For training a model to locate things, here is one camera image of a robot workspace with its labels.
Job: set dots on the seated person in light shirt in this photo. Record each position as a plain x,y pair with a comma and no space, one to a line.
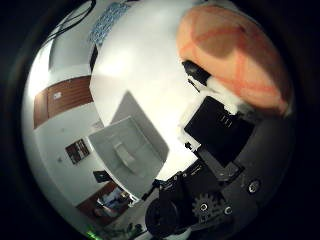
111,200

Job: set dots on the dark framed wall picture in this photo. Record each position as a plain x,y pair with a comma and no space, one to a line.
77,150

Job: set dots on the green leafy plant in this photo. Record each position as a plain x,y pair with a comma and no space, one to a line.
126,230

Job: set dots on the black monitor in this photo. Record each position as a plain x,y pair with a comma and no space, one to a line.
100,176

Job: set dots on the black cabinet panel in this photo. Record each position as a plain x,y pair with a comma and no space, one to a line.
94,58

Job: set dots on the orange plush toy green top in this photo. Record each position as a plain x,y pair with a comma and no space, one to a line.
233,56

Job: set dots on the white plastic container bin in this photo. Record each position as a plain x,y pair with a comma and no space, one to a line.
130,156

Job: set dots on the brown wooden wall panel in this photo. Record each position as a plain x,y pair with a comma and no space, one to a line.
63,100

